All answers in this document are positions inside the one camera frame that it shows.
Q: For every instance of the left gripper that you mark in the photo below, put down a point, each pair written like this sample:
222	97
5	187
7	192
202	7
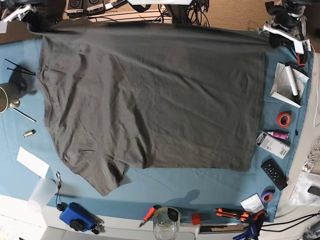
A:
286	21

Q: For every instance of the dark grey T-shirt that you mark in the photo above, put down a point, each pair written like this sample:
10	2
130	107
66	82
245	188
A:
150	95

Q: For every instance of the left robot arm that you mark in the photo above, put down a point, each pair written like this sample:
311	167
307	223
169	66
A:
292	6

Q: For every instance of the red black clamp tool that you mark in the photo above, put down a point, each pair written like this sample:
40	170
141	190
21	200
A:
302	59

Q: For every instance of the white marker pen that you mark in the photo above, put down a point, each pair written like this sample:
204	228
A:
291	79

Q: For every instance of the white paper tray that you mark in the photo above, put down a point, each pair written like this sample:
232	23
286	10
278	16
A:
281	88

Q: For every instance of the red tape roll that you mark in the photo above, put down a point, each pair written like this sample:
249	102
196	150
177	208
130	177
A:
283	119

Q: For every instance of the purple small bottle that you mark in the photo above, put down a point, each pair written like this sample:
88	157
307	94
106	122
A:
279	134

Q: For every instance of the white labelled package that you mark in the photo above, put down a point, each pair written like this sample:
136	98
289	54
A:
272	145

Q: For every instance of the black remote control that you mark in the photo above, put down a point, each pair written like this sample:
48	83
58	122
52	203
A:
275	173

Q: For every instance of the purple tape roll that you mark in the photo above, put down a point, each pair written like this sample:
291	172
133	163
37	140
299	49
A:
267	195

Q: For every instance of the white plastic bag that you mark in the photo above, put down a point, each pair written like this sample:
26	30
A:
300	195

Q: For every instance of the white small card box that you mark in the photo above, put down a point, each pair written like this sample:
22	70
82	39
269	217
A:
252	204

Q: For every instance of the orange black utility knife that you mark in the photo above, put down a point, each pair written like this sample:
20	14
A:
232	213

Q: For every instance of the blue black clamp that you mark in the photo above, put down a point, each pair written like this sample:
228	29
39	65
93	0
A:
253	230

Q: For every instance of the red cube block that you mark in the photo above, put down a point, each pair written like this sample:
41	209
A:
195	219

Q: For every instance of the clear glass jar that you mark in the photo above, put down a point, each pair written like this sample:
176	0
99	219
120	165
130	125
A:
166	223

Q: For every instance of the small brass battery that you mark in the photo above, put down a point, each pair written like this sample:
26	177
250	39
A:
29	133

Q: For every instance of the thin metal rod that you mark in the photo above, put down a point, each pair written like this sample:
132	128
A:
23	114

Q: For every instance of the blue box with knob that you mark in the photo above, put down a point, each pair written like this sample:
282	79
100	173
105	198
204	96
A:
76	217

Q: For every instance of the beige ceramic mug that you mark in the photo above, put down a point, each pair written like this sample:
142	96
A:
9	96

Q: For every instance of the blue table cloth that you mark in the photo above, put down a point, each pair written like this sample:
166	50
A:
189	189

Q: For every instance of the translucent plastic cup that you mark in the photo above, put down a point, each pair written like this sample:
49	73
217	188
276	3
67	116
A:
45	189

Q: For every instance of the white paper card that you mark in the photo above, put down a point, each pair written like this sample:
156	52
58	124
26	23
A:
32	162

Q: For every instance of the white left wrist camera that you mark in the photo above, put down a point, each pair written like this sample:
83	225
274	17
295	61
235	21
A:
300	46

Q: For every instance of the red handled screwdriver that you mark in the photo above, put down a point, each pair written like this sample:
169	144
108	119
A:
149	214

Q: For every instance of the black cable tie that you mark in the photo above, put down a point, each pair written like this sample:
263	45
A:
19	66
20	71

